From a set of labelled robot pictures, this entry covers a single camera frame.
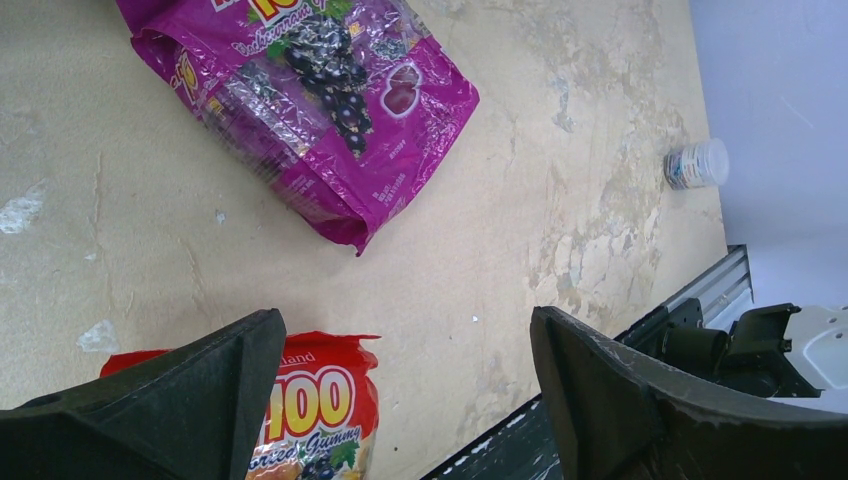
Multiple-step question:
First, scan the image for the small clear plastic cup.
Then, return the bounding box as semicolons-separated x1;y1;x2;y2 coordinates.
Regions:
664;139;730;190

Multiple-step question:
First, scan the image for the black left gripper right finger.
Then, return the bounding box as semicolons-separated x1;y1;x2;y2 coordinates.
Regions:
527;305;848;480

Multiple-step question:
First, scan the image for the red gummy candy bag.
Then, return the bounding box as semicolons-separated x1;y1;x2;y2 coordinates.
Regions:
99;331;382;480

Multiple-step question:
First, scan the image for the purple gummy candy bag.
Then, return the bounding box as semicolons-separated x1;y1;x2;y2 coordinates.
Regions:
118;1;480;251

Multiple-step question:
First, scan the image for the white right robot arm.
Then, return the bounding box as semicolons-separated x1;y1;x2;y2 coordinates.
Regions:
650;303;847;414

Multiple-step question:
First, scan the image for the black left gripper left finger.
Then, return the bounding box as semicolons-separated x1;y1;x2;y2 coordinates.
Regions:
1;309;286;479

